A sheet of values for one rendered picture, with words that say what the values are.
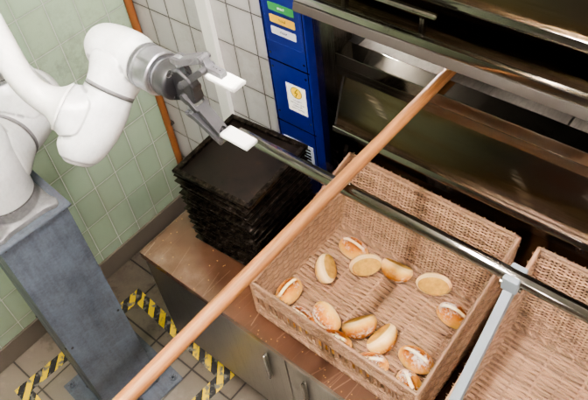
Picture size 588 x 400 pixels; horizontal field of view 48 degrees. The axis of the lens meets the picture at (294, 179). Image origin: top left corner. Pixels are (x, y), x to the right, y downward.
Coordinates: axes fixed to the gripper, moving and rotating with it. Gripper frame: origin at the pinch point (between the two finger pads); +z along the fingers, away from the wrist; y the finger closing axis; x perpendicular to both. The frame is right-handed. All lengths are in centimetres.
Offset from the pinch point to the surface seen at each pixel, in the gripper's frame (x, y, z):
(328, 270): -26, 84, -9
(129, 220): -21, 130, -114
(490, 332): -11, 41, 47
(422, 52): -40.5, 7.8, 10.8
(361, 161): -24.3, 28.0, 6.9
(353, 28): -40.2, 7.9, -6.3
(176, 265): -3, 90, -52
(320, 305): -15, 83, -3
